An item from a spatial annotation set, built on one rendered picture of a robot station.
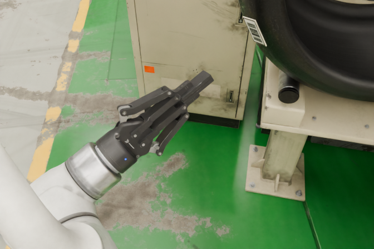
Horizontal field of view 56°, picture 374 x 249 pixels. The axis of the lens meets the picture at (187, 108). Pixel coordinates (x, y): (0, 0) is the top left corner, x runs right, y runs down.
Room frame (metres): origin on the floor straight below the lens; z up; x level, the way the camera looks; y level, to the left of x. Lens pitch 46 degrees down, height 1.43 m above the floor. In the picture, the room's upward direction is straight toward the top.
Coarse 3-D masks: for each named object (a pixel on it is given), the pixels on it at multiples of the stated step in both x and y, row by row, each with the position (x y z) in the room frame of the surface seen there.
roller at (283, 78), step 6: (282, 72) 0.61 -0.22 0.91; (282, 78) 0.58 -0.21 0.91; (288, 78) 0.58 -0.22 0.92; (282, 84) 0.56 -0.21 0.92; (288, 84) 0.56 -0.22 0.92; (294, 84) 0.56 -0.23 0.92; (282, 90) 0.55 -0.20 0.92; (288, 90) 0.54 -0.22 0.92; (294, 90) 0.54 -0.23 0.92; (282, 96) 0.54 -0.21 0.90; (288, 96) 0.54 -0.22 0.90; (294, 96) 0.54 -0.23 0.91; (288, 102) 0.54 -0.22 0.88
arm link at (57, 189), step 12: (60, 168) 0.34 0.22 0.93; (36, 180) 0.32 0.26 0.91; (48, 180) 0.32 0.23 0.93; (60, 180) 0.31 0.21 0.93; (72, 180) 0.31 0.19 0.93; (36, 192) 0.30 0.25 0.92; (48, 192) 0.29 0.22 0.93; (60, 192) 0.29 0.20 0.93; (72, 192) 0.30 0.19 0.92; (84, 192) 0.30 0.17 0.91; (48, 204) 0.27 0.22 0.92; (60, 204) 0.27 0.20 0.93; (72, 204) 0.28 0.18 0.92; (84, 204) 0.28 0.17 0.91; (60, 216) 0.25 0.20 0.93; (72, 216) 0.25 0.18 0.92; (96, 216) 0.27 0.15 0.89
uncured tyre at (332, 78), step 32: (256, 0) 0.55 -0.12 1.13; (288, 0) 0.79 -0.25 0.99; (320, 0) 0.78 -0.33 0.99; (288, 32) 0.53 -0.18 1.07; (320, 32) 0.75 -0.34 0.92; (352, 32) 0.75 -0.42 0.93; (288, 64) 0.53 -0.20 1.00; (320, 64) 0.52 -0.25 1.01; (352, 64) 0.64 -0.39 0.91; (352, 96) 0.50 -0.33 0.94
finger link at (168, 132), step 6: (186, 114) 0.44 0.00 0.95; (174, 120) 0.44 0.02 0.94; (180, 120) 0.43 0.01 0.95; (168, 126) 0.43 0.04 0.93; (174, 126) 0.42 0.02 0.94; (180, 126) 0.43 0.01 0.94; (162, 132) 0.43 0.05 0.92; (168, 132) 0.42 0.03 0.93; (174, 132) 0.42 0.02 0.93; (156, 138) 0.42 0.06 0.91; (162, 138) 0.41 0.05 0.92; (168, 138) 0.41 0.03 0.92; (162, 144) 0.40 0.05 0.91; (156, 150) 0.40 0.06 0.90; (162, 150) 0.40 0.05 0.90
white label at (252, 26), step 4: (244, 20) 0.58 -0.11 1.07; (248, 20) 0.57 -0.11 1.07; (252, 20) 0.56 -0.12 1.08; (248, 24) 0.57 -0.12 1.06; (252, 24) 0.56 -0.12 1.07; (256, 24) 0.55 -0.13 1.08; (248, 28) 0.58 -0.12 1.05; (252, 28) 0.57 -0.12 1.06; (256, 28) 0.55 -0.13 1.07; (252, 32) 0.57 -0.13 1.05; (256, 32) 0.56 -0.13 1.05; (260, 32) 0.55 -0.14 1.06; (252, 36) 0.58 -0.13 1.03; (256, 36) 0.56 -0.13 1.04; (260, 36) 0.55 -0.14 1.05; (256, 40) 0.57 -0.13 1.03; (260, 40) 0.55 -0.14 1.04; (264, 44) 0.55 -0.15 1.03
